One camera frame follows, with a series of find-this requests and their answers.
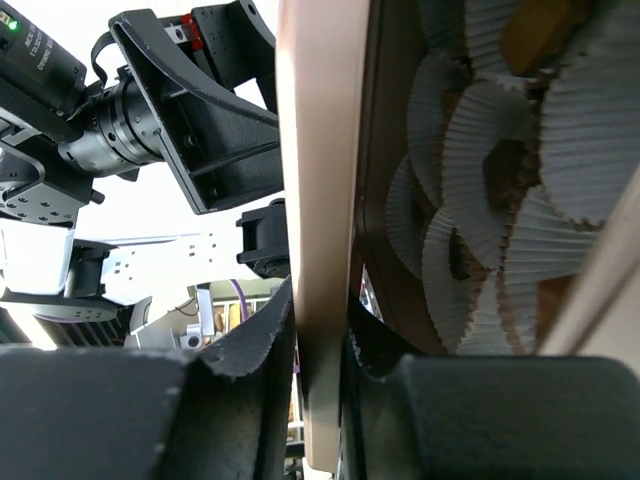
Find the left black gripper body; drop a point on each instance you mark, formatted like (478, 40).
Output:
(218, 126)

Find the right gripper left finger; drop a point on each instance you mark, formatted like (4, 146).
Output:
(125, 413)

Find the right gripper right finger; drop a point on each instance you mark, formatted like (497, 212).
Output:
(409, 415)

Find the gold tin box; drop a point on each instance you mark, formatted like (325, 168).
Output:
(499, 213)

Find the gold tin lid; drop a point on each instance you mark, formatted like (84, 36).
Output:
(320, 60)

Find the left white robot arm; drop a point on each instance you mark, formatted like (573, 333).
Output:
(46, 270)

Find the left wrist camera lens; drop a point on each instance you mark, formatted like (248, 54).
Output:
(120, 135)

